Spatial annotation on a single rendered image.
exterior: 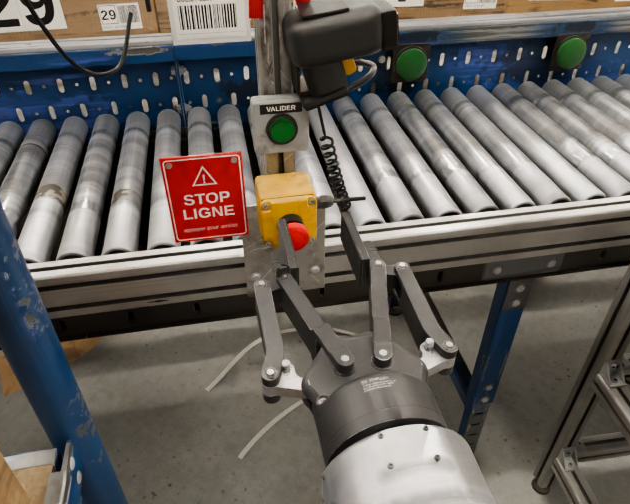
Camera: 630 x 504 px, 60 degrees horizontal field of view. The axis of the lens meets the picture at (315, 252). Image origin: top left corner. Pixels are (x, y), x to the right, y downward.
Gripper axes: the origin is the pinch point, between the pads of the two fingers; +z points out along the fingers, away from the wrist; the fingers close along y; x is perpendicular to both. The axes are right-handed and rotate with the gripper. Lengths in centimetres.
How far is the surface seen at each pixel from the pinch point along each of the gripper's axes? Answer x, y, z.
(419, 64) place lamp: 14, -39, 79
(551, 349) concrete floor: 95, -83, 58
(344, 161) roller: 20, -15, 50
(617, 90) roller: 20, -85, 71
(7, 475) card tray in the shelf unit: -2.1, 20.5, -18.4
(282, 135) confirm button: 0.5, -0.1, 23.1
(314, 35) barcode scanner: -11.7, -3.4, 20.3
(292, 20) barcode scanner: -12.8, -1.4, 22.1
